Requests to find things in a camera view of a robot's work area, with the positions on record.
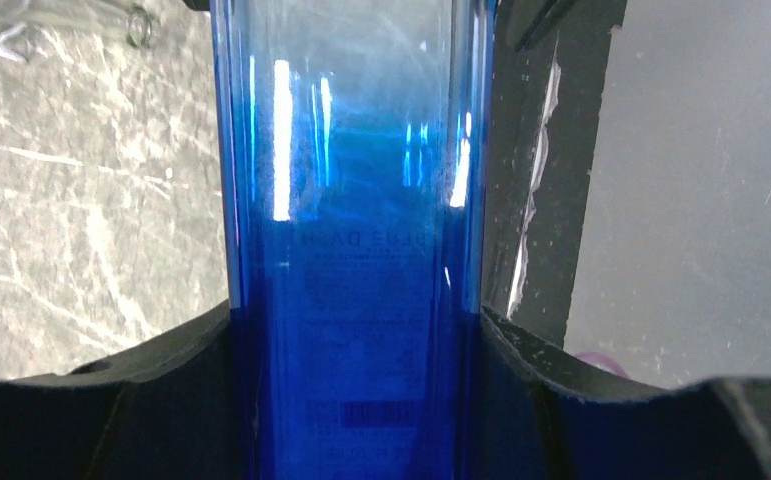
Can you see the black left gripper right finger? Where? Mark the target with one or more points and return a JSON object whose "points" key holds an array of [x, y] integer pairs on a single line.
{"points": [[541, 413]]}

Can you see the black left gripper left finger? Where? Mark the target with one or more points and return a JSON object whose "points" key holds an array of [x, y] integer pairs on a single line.
{"points": [[164, 409]]}

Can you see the tall blue square bottle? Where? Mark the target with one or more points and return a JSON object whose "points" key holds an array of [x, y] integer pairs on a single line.
{"points": [[352, 138]]}

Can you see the clear glass wine bottle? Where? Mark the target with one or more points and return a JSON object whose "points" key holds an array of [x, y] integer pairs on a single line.
{"points": [[121, 20]]}

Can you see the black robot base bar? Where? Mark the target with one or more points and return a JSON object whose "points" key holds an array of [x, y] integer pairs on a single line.
{"points": [[549, 68]]}

